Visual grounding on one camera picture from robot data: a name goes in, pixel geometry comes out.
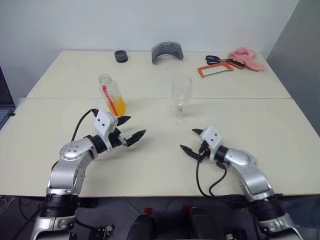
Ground clear orange juice bottle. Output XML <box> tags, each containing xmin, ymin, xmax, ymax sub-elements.
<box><xmin>98</xmin><ymin>73</ymin><xmax>127</xmax><ymax>117</ymax></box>

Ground grey curved plastic part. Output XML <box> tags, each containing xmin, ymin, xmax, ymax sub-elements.
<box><xmin>150</xmin><ymin>41</ymin><xmax>185</xmax><ymax>66</ymax></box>

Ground clear wine glass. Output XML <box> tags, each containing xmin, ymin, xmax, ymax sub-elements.
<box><xmin>170</xmin><ymin>74</ymin><xmax>193</xmax><ymax>125</ymax></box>

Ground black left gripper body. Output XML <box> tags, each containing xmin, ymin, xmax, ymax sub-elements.
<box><xmin>107</xmin><ymin>128</ymin><xmax>129</xmax><ymax>151</ymax></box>

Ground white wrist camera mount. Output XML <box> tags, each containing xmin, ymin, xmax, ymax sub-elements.
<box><xmin>93</xmin><ymin>110</ymin><xmax>119</xmax><ymax>152</ymax></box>
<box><xmin>199</xmin><ymin>126</ymin><xmax>223</xmax><ymax>162</ymax></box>

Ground dark laptop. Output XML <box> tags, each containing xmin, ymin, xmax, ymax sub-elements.
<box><xmin>0</xmin><ymin>64</ymin><xmax>16</xmax><ymax>131</ymax></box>

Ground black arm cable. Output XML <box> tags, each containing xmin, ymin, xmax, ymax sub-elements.
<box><xmin>71</xmin><ymin>108</ymin><xmax>100</xmax><ymax>142</ymax></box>
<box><xmin>195</xmin><ymin>147</ymin><xmax>251</xmax><ymax>201</ymax></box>

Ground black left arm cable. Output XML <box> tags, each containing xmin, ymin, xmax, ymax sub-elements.
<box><xmin>71</xmin><ymin>108</ymin><xmax>100</xmax><ymax>142</ymax></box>

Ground pink cloth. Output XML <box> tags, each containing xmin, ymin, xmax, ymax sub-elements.
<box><xmin>227</xmin><ymin>46</ymin><xmax>269</xmax><ymax>75</ymax></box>

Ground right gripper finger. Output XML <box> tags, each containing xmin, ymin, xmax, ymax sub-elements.
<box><xmin>191</xmin><ymin>127</ymin><xmax>205</xmax><ymax>138</ymax></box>
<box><xmin>179</xmin><ymin>144</ymin><xmax>200</xmax><ymax>161</ymax></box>

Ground orange hacksaw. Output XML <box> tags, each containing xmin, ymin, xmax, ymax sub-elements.
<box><xmin>197</xmin><ymin>61</ymin><xmax>245</xmax><ymax>80</ymax></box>

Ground white floor cables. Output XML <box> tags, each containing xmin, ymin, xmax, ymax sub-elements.
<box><xmin>0</xmin><ymin>196</ymin><xmax>17</xmax><ymax>213</ymax></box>

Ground dark rounded shape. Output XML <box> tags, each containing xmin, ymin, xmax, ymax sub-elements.
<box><xmin>127</xmin><ymin>213</ymin><xmax>156</xmax><ymax>240</ymax></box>
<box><xmin>188</xmin><ymin>207</ymin><xmax>226</xmax><ymax>240</ymax></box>

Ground blue handled scissors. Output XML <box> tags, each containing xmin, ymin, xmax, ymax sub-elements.
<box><xmin>205</xmin><ymin>54</ymin><xmax>235</xmax><ymax>66</ymax></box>

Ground black floor cable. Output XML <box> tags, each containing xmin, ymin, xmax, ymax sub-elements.
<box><xmin>19</xmin><ymin>197</ymin><xmax>46</xmax><ymax>218</ymax></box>

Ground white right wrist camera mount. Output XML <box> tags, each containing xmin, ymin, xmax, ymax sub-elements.
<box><xmin>199</xmin><ymin>126</ymin><xmax>223</xmax><ymax>162</ymax></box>

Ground black round cap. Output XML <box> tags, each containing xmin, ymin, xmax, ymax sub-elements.
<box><xmin>114</xmin><ymin>49</ymin><xmax>128</xmax><ymax>63</ymax></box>

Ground grey partition panel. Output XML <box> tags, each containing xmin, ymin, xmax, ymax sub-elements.
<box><xmin>266</xmin><ymin>0</ymin><xmax>320</xmax><ymax>138</ymax></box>

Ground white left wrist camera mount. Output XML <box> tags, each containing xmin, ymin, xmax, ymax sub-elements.
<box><xmin>93</xmin><ymin>110</ymin><xmax>119</xmax><ymax>152</ymax></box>

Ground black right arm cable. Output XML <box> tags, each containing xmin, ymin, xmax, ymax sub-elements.
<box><xmin>195</xmin><ymin>147</ymin><xmax>251</xmax><ymax>201</ymax></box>

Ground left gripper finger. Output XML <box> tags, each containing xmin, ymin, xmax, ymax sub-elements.
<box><xmin>125</xmin><ymin>129</ymin><xmax>147</xmax><ymax>148</ymax></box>
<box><xmin>116</xmin><ymin>115</ymin><xmax>132</xmax><ymax>127</ymax></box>

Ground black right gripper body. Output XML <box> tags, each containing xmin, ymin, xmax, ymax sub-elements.
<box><xmin>196</xmin><ymin>140</ymin><xmax>211</xmax><ymax>164</ymax></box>

